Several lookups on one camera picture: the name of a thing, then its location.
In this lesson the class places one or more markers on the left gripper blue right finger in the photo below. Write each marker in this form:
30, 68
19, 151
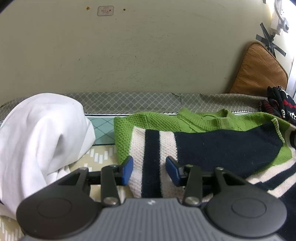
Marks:
189, 177

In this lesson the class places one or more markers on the white garment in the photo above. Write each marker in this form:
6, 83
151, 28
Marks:
40, 138

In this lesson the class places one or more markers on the black tape cross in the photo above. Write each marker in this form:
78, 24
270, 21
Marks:
267, 40

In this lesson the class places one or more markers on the white power adapter on wall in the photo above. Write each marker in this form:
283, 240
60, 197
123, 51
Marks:
278, 22

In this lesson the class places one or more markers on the navy red patterned folded sweater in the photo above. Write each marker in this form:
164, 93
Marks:
279, 103

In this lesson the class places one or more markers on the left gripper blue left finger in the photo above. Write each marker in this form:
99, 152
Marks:
113, 176

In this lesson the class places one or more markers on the patterned bed sheet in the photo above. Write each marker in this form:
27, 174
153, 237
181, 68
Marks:
102, 107

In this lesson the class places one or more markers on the brown seat cushion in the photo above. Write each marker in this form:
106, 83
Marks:
257, 70

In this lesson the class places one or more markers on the green navy white striped sweater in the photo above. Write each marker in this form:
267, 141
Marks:
256, 146

